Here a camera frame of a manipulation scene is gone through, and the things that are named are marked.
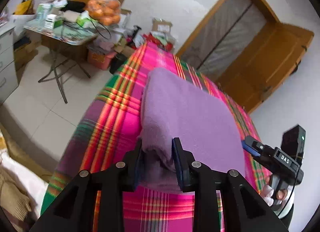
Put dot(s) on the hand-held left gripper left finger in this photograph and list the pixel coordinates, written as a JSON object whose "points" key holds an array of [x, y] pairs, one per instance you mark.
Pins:
{"points": [[137, 172]]}

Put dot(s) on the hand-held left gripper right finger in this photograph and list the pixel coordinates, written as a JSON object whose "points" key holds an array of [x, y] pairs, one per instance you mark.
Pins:
{"points": [[178, 164]]}

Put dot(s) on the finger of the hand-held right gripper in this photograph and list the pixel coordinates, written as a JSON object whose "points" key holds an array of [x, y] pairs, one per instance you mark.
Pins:
{"points": [[250, 149], [255, 144]]}

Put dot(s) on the purple fleece pants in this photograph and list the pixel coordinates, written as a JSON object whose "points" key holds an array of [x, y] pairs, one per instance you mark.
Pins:
{"points": [[190, 116]]}

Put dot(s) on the person's right hand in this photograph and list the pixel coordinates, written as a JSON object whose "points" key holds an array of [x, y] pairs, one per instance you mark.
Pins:
{"points": [[267, 193]]}

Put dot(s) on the pink plaid bed sheet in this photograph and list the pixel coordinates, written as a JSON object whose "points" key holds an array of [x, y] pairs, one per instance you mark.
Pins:
{"points": [[117, 111]]}

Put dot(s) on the wooden door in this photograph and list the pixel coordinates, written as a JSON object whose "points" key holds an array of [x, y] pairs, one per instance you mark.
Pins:
{"points": [[275, 64]]}

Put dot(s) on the white floral quilt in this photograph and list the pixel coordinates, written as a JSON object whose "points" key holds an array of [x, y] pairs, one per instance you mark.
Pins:
{"points": [[35, 179]]}

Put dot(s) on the clear plastic door curtain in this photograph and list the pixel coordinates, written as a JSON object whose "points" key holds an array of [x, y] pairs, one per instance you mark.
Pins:
{"points": [[225, 31]]}

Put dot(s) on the pink storage box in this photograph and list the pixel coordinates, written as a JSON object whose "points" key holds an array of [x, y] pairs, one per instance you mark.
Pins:
{"points": [[101, 59]]}

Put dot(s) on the red gift box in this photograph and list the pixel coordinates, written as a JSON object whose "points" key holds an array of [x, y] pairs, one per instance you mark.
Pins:
{"points": [[162, 43]]}

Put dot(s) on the beige knit hat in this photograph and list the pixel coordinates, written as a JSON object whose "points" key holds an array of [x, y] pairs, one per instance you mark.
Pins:
{"points": [[12, 194]]}

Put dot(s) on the cardboard box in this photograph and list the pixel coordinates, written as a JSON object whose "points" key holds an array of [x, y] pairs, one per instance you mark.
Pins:
{"points": [[162, 25]]}

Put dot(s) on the folding table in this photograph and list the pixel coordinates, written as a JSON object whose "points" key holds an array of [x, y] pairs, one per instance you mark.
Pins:
{"points": [[70, 36]]}

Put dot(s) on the white carton box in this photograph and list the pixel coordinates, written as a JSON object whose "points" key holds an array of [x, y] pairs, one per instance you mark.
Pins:
{"points": [[126, 19]]}

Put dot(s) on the green tissue box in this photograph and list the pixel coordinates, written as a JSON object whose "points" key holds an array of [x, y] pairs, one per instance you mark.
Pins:
{"points": [[85, 20]]}

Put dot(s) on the bag of oranges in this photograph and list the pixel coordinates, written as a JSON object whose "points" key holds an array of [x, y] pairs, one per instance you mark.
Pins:
{"points": [[105, 11]]}

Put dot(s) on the grey drawer cabinet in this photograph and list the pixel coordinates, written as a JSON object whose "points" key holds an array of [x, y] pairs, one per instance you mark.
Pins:
{"points": [[7, 66]]}

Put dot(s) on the white green medicine box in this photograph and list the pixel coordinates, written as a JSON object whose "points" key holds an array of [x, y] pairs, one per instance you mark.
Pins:
{"points": [[53, 21]]}

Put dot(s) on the black cloth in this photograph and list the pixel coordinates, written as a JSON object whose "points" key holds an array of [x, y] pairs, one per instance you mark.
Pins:
{"points": [[73, 6]]}

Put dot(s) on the white bag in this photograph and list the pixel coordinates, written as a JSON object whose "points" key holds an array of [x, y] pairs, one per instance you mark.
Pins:
{"points": [[22, 23]]}

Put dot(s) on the yellow bag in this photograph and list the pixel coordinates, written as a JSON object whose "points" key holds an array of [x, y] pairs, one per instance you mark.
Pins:
{"points": [[25, 6]]}

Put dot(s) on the wooden door frame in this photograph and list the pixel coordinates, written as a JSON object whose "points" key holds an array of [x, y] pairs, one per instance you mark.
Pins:
{"points": [[200, 31]]}

